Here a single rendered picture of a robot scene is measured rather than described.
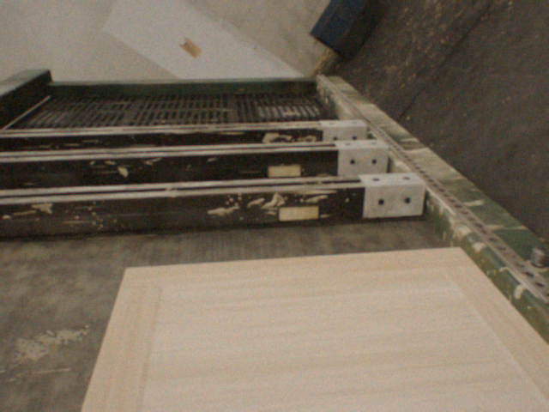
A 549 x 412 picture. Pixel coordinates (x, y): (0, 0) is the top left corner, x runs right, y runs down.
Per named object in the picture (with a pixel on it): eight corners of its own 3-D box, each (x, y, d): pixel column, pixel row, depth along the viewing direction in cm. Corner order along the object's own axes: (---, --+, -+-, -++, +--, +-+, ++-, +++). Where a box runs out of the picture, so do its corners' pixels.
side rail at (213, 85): (315, 105, 208) (316, 80, 204) (52, 112, 195) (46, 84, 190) (312, 101, 215) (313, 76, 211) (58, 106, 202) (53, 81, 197)
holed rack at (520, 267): (566, 303, 64) (568, 299, 63) (545, 305, 63) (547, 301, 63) (322, 76, 211) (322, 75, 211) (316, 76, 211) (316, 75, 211)
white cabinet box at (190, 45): (333, 105, 451) (134, -34, 381) (298, 153, 470) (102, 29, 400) (322, 88, 505) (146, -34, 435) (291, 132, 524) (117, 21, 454)
